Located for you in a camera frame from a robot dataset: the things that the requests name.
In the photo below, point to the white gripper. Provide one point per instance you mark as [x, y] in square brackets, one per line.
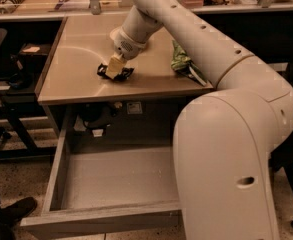
[130, 48]

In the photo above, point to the black rxbar chocolate wrapper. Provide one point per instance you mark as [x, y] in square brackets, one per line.
[120, 77]

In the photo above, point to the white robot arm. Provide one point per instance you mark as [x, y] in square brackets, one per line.
[222, 140]

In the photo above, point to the open grey wooden drawer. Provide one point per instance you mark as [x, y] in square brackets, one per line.
[121, 181]

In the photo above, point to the green chip bag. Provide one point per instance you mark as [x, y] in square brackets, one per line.
[182, 64]

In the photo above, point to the black box with label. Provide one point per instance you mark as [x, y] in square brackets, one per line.
[34, 56]

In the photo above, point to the black shoe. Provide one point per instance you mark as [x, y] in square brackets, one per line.
[14, 213]

